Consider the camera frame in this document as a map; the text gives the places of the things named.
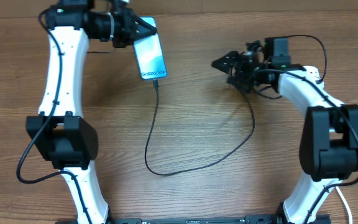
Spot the blue Galaxy smartphone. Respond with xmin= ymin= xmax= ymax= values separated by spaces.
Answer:
xmin=133 ymin=33 xmax=167 ymax=80

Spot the white power strip cord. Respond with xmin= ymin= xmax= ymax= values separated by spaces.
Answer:
xmin=335 ymin=185 xmax=354 ymax=224

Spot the black charger cable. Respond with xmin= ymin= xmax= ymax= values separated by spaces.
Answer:
xmin=144 ymin=34 xmax=328 ymax=177

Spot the white power strip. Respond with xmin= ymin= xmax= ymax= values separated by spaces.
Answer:
xmin=304 ymin=65 xmax=321 ymax=83

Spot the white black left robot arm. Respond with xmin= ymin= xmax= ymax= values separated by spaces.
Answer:
xmin=25 ymin=1 xmax=157 ymax=224

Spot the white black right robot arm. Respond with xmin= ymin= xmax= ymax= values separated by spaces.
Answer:
xmin=211 ymin=36 xmax=358 ymax=223

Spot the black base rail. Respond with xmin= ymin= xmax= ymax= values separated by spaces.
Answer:
xmin=54 ymin=214 xmax=332 ymax=224

